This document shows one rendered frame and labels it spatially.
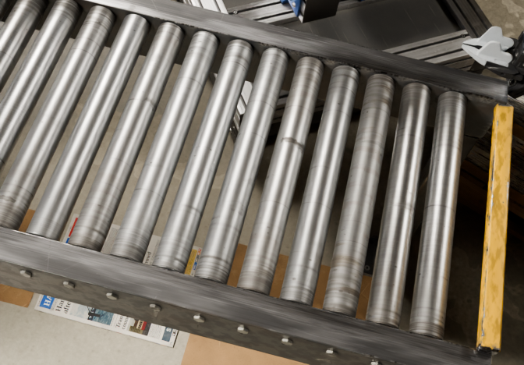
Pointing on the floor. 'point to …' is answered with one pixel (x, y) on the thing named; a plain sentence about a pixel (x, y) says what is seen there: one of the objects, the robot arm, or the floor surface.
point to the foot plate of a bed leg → (370, 255)
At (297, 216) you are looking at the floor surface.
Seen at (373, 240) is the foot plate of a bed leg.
